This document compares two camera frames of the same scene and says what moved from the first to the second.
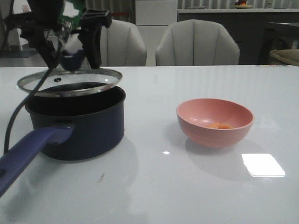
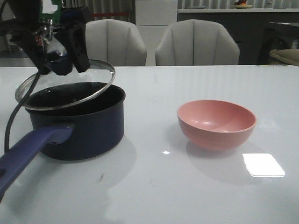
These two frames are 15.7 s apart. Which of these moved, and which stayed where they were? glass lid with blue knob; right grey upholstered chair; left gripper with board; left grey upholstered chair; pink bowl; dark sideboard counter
Moved: glass lid with blue knob; left gripper with board
Stayed: right grey upholstered chair; left grey upholstered chair; dark sideboard counter; pink bowl
